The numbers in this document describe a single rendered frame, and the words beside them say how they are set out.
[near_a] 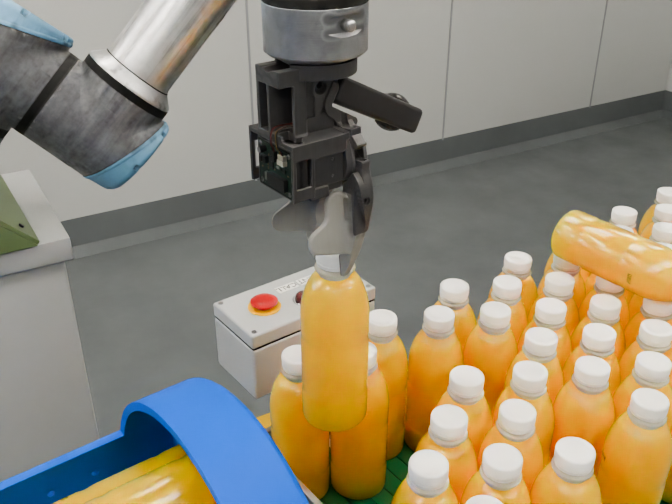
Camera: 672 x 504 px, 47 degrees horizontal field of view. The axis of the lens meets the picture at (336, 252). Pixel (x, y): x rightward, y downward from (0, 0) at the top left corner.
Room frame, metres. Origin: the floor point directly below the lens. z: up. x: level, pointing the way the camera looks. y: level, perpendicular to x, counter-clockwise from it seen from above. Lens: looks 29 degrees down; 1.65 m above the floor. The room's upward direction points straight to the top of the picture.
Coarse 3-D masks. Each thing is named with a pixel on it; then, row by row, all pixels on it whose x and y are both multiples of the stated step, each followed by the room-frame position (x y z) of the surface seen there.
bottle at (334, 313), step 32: (320, 288) 0.65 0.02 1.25; (352, 288) 0.65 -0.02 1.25; (320, 320) 0.64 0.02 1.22; (352, 320) 0.64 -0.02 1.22; (320, 352) 0.64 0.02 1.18; (352, 352) 0.64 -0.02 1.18; (320, 384) 0.64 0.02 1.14; (352, 384) 0.64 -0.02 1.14; (320, 416) 0.64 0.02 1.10; (352, 416) 0.64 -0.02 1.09
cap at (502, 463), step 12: (492, 444) 0.58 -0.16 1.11; (504, 444) 0.58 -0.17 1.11; (492, 456) 0.56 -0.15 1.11; (504, 456) 0.56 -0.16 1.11; (516, 456) 0.56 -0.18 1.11; (492, 468) 0.55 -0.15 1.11; (504, 468) 0.54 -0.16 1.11; (516, 468) 0.54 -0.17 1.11; (492, 480) 0.55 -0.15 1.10; (504, 480) 0.54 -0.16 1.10
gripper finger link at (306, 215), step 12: (288, 204) 0.67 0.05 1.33; (300, 204) 0.68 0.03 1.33; (312, 204) 0.68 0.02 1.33; (276, 216) 0.66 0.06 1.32; (288, 216) 0.67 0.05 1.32; (300, 216) 0.68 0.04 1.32; (312, 216) 0.68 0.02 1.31; (324, 216) 0.69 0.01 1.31; (276, 228) 0.67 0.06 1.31; (288, 228) 0.67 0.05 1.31; (300, 228) 0.68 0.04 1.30; (312, 228) 0.68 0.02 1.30
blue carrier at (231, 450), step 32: (192, 384) 0.53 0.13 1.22; (128, 416) 0.54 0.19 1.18; (160, 416) 0.48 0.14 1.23; (192, 416) 0.48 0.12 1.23; (224, 416) 0.48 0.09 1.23; (96, 448) 0.55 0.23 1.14; (128, 448) 0.57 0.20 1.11; (160, 448) 0.59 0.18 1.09; (192, 448) 0.44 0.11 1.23; (224, 448) 0.45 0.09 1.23; (256, 448) 0.45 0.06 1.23; (32, 480) 0.51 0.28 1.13; (64, 480) 0.53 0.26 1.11; (96, 480) 0.55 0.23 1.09; (224, 480) 0.42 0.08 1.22; (256, 480) 0.43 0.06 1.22; (288, 480) 0.43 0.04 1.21
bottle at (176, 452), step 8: (176, 448) 0.53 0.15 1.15; (160, 456) 0.52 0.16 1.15; (168, 456) 0.51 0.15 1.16; (176, 456) 0.51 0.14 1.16; (136, 464) 0.51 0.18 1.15; (144, 464) 0.51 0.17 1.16; (152, 464) 0.50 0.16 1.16; (160, 464) 0.50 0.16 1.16; (120, 472) 0.50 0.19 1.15; (128, 472) 0.50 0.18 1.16; (136, 472) 0.49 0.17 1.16; (144, 472) 0.49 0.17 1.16; (104, 480) 0.49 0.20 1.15; (112, 480) 0.49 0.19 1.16; (120, 480) 0.49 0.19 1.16; (128, 480) 0.48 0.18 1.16; (88, 488) 0.48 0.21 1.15; (96, 488) 0.48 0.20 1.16; (104, 488) 0.48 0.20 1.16; (112, 488) 0.48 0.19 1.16; (72, 496) 0.47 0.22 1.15; (80, 496) 0.47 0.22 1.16; (88, 496) 0.47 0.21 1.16; (96, 496) 0.47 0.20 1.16
